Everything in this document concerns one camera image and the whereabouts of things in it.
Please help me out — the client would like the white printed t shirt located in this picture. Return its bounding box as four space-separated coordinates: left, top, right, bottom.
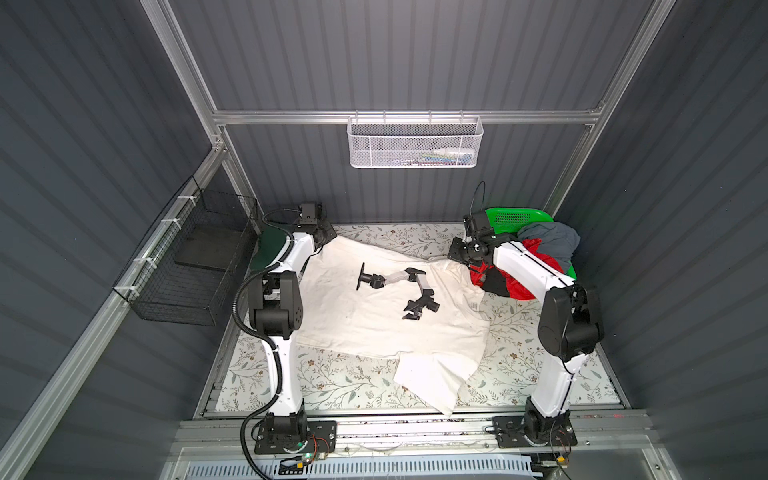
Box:
293 237 490 415

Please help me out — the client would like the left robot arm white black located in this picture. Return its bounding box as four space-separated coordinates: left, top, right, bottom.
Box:
232 213 336 418

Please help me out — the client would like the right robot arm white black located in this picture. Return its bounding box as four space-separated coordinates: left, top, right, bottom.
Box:
448 234 604 443

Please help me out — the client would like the green plastic laundry basket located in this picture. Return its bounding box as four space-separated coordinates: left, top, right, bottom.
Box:
485 207 577 279

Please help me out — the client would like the red t shirt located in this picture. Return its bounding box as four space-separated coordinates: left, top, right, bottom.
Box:
468 238 574 300

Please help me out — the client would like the folded dark green t shirt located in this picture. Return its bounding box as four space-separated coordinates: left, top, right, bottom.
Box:
248 226 292 274

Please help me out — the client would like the grey blue t shirt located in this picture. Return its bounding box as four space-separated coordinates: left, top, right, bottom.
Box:
517 222 581 270

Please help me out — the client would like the white bottle in basket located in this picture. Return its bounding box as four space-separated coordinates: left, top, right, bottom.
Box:
433 147 476 163

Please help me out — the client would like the floral patterned table mat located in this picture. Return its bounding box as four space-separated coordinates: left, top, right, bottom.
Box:
208 223 622 413

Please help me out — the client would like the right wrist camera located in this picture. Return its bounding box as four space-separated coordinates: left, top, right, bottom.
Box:
463 210 495 241

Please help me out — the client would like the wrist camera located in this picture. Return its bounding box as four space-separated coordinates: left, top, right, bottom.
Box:
463 210 495 241
299 202 325 226

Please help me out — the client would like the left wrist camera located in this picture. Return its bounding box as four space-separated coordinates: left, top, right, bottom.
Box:
299 202 325 226

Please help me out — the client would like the white wire mesh basket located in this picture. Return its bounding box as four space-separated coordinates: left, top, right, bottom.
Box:
346 115 484 169

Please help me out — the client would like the black wire mesh basket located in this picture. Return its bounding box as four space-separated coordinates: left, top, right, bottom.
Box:
113 182 259 327

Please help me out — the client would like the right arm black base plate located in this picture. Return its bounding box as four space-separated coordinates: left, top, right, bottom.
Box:
488 414 578 450

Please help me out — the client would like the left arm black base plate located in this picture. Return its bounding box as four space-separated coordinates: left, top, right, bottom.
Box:
252 416 338 455

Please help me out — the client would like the white slotted cable duct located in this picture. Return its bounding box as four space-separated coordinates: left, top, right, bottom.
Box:
182 454 541 480

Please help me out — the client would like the aluminium mounting rail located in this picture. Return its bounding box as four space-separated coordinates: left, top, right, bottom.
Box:
169 408 660 459

